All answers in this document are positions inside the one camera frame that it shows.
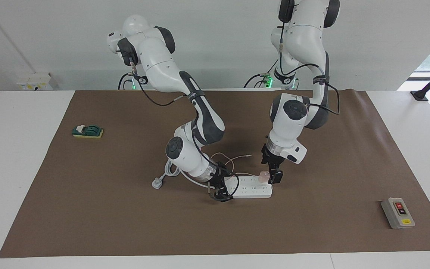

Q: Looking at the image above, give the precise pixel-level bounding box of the pink charging cable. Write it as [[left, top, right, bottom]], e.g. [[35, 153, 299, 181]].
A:
[[211, 152, 264, 177]]

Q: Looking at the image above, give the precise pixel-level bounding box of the white power strip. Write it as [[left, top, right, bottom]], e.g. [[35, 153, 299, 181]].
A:
[[224, 176, 273, 199]]

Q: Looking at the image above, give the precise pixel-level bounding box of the brown table mat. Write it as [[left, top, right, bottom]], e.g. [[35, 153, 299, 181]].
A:
[[0, 90, 430, 258]]

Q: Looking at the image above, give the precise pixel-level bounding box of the white power cord with plug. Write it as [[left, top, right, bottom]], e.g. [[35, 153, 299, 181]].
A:
[[152, 159, 215, 189]]

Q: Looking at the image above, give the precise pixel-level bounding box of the black base cable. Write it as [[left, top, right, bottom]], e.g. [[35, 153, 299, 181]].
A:
[[118, 73, 135, 90], [243, 62, 277, 89]]

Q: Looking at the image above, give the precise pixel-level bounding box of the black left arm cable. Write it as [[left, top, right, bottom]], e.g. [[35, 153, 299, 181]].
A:
[[278, 9, 341, 115]]

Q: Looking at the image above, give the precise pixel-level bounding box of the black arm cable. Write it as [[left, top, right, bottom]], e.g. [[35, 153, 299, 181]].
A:
[[127, 62, 241, 197], [278, 9, 341, 115]]

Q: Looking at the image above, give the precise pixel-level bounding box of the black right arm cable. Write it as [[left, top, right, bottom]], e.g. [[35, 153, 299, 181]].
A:
[[127, 62, 241, 197]]

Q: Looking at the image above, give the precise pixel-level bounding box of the grey on-off switch box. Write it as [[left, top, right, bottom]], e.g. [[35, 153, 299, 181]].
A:
[[381, 198, 416, 229]]

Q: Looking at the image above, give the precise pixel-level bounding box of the green knife switch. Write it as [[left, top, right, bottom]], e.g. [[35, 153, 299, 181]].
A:
[[72, 124, 104, 139]]

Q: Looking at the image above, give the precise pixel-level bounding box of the white wall socket box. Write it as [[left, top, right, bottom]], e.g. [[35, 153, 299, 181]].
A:
[[17, 72, 53, 91]]

